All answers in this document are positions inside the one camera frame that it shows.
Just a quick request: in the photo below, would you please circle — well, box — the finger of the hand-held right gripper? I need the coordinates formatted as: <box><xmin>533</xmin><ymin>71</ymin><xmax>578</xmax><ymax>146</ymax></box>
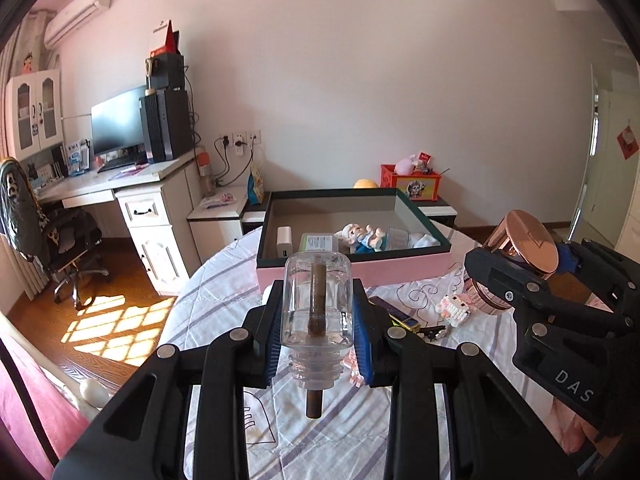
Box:
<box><xmin>464</xmin><ymin>247</ymin><xmax>621</xmax><ymax>336</ymax></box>
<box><xmin>550</xmin><ymin>240</ymin><xmax>640</xmax><ymax>311</ymax></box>

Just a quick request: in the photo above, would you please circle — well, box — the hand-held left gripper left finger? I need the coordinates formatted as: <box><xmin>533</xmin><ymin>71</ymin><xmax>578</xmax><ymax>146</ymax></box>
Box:
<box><xmin>52</xmin><ymin>279</ymin><xmax>287</xmax><ymax>480</ymax></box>

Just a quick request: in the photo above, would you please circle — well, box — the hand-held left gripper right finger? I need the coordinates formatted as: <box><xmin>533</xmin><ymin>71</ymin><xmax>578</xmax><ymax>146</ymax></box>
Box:
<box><xmin>350</xmin><ymin>279</ymin><xmax>583</xmax><ymax>480</ymax></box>

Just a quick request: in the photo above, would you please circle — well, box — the rose gold jar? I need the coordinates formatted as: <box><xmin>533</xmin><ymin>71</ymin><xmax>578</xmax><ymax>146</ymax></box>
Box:
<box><xmin>462</xmin><ymin>210</ymin><xmax>560</xmax><ymax>317</ymax></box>

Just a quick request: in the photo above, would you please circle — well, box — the clear glass bottle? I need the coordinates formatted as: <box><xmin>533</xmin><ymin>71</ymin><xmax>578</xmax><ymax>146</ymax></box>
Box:
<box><xmin>280</xmin><ymin>251</ymin><xmax>357</xmax><ymax>418</ymax></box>

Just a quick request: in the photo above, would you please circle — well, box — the pink box with dark rim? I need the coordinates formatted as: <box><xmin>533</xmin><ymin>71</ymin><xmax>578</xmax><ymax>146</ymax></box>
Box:
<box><xmin>256</xmin><ymin>187</ymin><xmax>453</xmax><ymax>293</ymax></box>

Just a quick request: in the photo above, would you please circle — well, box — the person's right hand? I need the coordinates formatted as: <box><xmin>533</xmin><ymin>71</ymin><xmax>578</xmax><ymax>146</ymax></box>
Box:
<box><xmin>597</xmin><ymin>330</ymin><xmax>640</xmax><ymax>443</ymax></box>

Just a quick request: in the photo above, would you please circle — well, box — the pink plastic trinket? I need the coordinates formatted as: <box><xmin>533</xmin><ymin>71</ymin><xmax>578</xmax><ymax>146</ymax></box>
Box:
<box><xmin>345</xmin><ymin>350</ymin><xmax>363</xmax><ymax>386</ymax></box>

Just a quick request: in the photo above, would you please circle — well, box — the pink white block toy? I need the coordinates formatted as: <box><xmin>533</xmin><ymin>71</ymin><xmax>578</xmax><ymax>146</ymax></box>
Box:
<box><xmin>439</xmin><ymin>292</ymin><xmax>476</xmax><ymax>328</ymax></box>

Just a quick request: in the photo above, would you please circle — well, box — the dark-topped low table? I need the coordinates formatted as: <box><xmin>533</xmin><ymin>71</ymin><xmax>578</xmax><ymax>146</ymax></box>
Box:
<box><xmin>242</xmin><ymin>190</ymin><xmax>458</xmax><ymax>233</ymax></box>

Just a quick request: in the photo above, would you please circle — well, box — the white-haired doll figurine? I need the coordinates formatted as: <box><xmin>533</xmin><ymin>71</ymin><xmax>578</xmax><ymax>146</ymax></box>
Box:
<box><xmin>336</xmin><ymin>224</ymin><xmax>388</xmax><ymax>254</ymax></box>

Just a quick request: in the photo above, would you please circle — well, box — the white green-label carton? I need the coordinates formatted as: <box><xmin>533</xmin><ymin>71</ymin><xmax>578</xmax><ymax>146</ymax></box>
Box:
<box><xmin>301</xmin><ymin>233</ymin><xmax>341</xmax><ymax>252</ymax></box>

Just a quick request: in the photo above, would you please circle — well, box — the red storage crate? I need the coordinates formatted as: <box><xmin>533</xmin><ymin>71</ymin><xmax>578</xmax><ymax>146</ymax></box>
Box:
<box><xmin>380</xmin><ymin>164</ymin><xmax>445</xmax><ymax>202</ymax></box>

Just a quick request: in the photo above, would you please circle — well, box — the red hanging ornament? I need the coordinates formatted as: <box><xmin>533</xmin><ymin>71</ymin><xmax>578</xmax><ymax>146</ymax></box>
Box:
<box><xmin>617</xmin><ymin>125</ymin><xmax>640</xmax><ymax>161</ymax></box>

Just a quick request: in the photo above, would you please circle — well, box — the white side cabinet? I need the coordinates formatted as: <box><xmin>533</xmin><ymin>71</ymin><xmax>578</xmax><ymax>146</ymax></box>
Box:
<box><xmin>187</xmin><ymin>185</ymin><xmax>266</xmax><ymax>266</ymax></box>

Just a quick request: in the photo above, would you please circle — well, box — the white room door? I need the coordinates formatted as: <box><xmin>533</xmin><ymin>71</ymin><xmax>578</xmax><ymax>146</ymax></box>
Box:
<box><xmin>567</xmin><ymin>62</ymin><xmax>602</xmax><ymax>241</ymax></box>

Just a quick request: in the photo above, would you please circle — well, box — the blue snack bag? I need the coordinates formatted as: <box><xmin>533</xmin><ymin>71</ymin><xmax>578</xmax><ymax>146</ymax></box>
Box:
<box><xmin>247</xmin><ymin>162</ymin><xmax>265</xmax><ymax>206</ymax></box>

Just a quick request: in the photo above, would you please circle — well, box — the red-capped bottle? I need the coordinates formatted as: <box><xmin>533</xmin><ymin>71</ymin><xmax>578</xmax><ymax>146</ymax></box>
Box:
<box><xmin>196</xmin><ymin>146</ymin><xmax>217</xmax><ymax>198</ymax></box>

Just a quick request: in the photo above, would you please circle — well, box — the white desk with drawers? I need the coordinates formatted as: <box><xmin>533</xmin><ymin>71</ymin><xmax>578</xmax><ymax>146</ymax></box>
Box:
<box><xmin>30</xmin><ymin>147</ymin><xmax>208</xmax><ymax>296</ymax></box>

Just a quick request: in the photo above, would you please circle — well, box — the black office chair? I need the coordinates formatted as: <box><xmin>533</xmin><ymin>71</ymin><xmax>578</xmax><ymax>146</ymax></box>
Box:
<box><xmin>0</xmin><ymin>157</ymin><xmax>112</xmax><ymax>311</ymax></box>

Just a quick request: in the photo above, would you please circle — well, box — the black keyboard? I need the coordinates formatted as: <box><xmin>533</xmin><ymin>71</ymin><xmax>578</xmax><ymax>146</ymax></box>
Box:
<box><xmin>97</xmin><ymin>155</ymin><xmax>148</xmax><ymax>173</ymax></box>

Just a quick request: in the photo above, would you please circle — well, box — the black computer tower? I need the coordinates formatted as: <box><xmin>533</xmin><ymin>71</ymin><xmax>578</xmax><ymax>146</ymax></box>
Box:
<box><xmin>139</xmin><ymin>90</ymin><xmax>193</xmax><ymax>163</ymax></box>

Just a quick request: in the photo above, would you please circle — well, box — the pink blanket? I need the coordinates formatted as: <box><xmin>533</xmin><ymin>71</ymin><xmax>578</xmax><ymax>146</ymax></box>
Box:
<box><xmin>0</xmin><ymin>335</ymin><xmax>101</xmax><ymax>480</ymax></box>

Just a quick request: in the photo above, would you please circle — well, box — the blue white box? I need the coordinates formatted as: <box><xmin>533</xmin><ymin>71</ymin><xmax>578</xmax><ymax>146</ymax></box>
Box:
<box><xmin>65</xmin><ymin>137</ymin><xmax>91</xmax><ymax>176</ymax></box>

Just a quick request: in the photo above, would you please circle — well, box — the black computer monitor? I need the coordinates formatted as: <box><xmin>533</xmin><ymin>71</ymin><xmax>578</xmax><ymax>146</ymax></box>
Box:
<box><xmin>91</xmin><ymin>85</ymin><xmax>148</xmax><ymax>157</ymax></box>

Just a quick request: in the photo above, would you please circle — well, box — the dark printed jacket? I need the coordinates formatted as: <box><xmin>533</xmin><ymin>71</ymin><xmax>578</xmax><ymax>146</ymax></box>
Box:
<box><xmin>0</xmin><ymin>157</ymin><xmax>51</xmax><ymax>261</ymax></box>

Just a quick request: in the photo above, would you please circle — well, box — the black speaker box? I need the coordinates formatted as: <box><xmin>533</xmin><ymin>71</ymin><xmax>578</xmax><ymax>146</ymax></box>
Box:
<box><xmin>145</xmin><ymin>52</ymin><xmax>186</xmax><ymax>92</ymax></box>

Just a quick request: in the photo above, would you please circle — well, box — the red paper bag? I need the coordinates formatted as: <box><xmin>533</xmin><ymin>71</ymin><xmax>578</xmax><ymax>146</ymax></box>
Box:
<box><xmin>150</xmin><ymin>20</ymin><xmax>181</xmax><ymax>57</ymax></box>

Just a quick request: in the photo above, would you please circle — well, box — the white glass-door cabinet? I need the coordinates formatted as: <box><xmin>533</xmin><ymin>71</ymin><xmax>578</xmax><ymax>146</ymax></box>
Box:
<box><xmin>6</xmin><ymin>69</ymin><xmax>63</xmax><ymax>162</ymax></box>

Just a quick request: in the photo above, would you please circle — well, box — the white air conditioner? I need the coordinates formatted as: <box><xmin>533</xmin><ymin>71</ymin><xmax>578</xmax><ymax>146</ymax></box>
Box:
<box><xmin>42</xmin><ymin>0</ymin><xmax>115</xmax><ymax>51</ymax></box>

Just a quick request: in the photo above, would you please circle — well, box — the black power cable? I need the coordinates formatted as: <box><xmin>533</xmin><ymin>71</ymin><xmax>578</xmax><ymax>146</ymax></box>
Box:
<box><xmin>215</xmin><ymin>135</ymin><xmax>261</xmax><ymax>187</ymax></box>

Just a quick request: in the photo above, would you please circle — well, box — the white wall socket strip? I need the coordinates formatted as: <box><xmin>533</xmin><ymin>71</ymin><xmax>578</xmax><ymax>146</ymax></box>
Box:
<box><xmin>218</xmin><ymin>130</ymin><xmax>262</xmax><ymax>153</ymax></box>

